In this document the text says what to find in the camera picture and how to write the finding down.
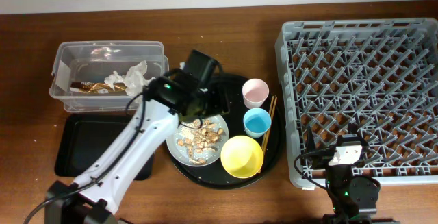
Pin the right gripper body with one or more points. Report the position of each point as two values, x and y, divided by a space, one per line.
363 153

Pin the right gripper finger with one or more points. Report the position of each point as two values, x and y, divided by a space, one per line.
310 143
353 129

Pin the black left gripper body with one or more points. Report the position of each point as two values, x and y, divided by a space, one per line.
206 100

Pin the peanut and rice scraps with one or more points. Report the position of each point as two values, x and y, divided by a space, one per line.
201 140

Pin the grey round plate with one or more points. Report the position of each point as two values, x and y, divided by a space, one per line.
179 156

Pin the large white tissue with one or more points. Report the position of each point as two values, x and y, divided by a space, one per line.
133 81

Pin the gold snack wrapper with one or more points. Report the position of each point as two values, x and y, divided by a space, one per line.
96 88

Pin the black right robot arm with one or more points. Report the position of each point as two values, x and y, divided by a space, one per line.
353 197

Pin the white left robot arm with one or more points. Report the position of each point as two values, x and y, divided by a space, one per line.
95 195

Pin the grey dishwasher rack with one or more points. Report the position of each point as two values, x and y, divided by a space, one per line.
380 75

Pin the clear plastic waste bin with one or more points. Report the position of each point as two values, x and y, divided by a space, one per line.
93 61

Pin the pink plastic cup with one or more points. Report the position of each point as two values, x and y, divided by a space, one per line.
255 92

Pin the blue plastic cup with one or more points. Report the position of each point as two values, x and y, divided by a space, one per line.
256 122

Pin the wooden chopstick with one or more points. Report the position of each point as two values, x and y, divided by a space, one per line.
268 124
270 128

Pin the yellow plastic bowl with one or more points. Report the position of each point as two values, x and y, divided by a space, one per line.
242 157

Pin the round black tray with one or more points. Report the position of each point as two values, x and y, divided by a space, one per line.
214 175

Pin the black rectangular tray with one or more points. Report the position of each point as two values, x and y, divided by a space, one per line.
85 138

